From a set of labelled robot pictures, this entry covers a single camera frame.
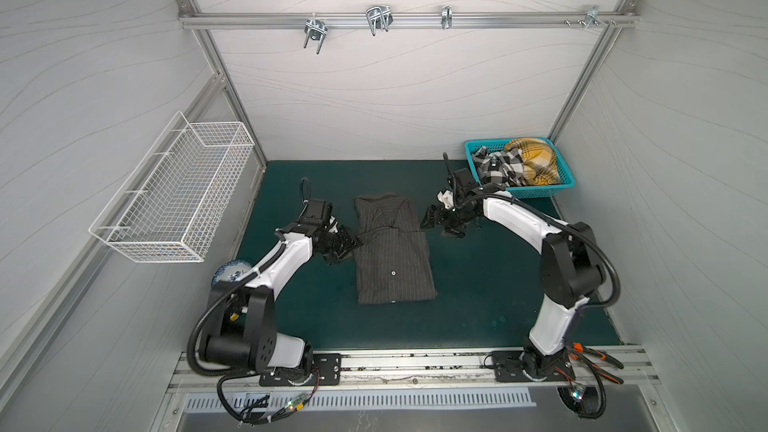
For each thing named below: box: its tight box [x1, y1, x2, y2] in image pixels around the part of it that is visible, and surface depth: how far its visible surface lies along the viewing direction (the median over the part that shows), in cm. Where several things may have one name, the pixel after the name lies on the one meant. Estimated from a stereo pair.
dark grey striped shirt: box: [354, 194, 438, 305], surface depth 92 cm
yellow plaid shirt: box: [504, 138, 561, 186], surface depth 109 cm
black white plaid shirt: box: [472, 146, 526, 187], surface depth 109 cm
